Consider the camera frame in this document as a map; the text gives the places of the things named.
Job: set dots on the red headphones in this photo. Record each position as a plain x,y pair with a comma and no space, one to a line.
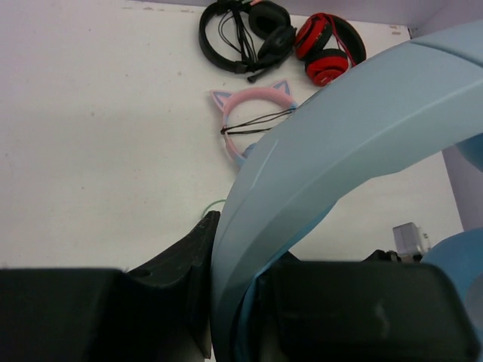
329,46

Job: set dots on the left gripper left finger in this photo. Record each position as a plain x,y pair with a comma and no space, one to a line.
158,311

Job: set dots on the pink cat ear headphones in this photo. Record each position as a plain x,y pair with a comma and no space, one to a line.
251,111

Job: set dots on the light blue headphones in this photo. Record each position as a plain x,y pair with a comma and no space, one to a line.
391,111

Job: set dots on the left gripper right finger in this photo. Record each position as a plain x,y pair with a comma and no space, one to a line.
355,311

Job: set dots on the black headset with microphone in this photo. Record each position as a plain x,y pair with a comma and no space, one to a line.
261,32

